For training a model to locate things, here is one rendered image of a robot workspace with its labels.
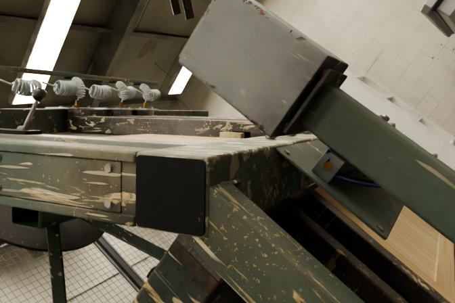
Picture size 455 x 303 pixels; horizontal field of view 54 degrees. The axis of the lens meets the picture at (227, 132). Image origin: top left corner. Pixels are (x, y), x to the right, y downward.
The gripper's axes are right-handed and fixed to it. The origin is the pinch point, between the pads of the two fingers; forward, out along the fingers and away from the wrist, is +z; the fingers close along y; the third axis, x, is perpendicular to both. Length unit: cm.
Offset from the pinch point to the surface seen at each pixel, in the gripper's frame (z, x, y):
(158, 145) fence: 9, 36, -76
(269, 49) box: -15, 27, -112
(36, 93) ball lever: 3, 56, -36
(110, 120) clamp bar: 37, 35, 16
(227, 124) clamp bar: 36.3, 0.7, -24.8
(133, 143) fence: 9, 40, -71
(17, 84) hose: 14, 63, 23
